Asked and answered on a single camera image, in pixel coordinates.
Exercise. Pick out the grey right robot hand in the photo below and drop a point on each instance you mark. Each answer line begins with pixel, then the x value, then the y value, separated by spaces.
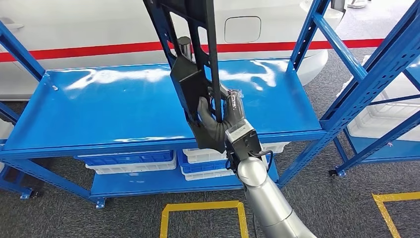
pixel 234 108

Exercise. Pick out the long black plastic car part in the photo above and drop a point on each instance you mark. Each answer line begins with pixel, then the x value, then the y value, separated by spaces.
pixel 188 82

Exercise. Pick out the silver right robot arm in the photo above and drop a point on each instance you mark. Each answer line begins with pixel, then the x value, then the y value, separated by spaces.
pixel 262 197

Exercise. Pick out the blue plastic bin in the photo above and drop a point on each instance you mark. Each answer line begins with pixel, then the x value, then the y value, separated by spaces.
pixel 197 167
pixel 131 159

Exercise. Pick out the black topped chrome stanchion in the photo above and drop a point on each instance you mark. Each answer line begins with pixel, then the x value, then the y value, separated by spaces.
pixel 184 47

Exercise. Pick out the white car with red stripe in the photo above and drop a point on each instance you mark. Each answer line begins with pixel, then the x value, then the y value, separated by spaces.
pixel 82 26

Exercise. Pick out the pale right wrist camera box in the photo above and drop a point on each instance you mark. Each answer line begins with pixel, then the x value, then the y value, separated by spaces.
pixel 238 131

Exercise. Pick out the chrome stanchion post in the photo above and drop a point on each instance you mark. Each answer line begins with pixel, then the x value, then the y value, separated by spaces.
pixel 357 4

